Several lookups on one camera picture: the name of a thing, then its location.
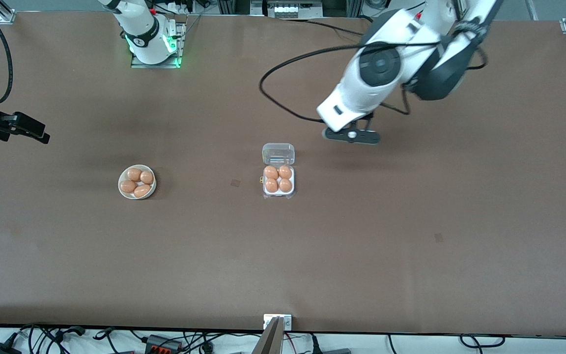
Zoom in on clear plastic egg box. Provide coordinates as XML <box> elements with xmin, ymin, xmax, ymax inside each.
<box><xmin>262</xmin><ymin>143</ymin><xmax>296</xmax><ymax>200</ymax></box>

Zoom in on white round bowl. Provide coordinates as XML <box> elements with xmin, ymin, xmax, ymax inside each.
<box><xmin>118</xmin><ymin>164</ymin><xmax>157</xmax><ymax>200</ymax></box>

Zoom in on white power strip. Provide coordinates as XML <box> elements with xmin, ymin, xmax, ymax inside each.
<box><xmin>266</xmin><ymin>0</ymin><xmax>323</xmax><ymax>18</ymax></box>

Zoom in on grey metal beam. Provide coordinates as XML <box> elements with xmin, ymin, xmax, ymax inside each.
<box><xmin>251</xmin><ymin>317</ymin><xmax>283</xmax><ymax>354</ymax></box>

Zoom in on black orange connector block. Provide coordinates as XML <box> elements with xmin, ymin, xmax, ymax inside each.
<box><xmin>144</xmin><ymin>334</ymin><xmax>183</xmax><ymax>354</ymax></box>

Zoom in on long black table cable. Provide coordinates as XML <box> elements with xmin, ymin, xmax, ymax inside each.
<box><xmin>282</xmin><ymin>18</ymin><xmax>365</xmax><ymax>36</ymax></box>

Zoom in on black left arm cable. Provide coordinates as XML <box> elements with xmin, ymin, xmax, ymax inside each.
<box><xmin>259</xmin><ymin>20</ymin><xmax>489</xmax><ymax>123</ymax></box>

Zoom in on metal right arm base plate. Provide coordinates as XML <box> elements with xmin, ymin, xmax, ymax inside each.
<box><xmin>131</xmin><ymin>22</ymin><xmax>182</xmax><ymax>69</ymax></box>

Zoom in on thin grey cable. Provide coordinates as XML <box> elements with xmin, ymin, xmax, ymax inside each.
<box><xmin>184</xmin><ymin>14</ymin><xmax>203</xmax><ymax>40</ymax></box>

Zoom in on silver mounting bracket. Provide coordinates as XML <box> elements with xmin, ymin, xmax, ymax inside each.
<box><xmin>263</xmin><ymin>314</ymin><xmax>292</xmax><ymax>330</ymax></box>

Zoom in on black looped floor cable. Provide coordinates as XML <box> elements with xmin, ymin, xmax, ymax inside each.
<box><xmin>460</xmin><ymin>333</ymin><xmax>506</xmax><ymax>351</ymax></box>

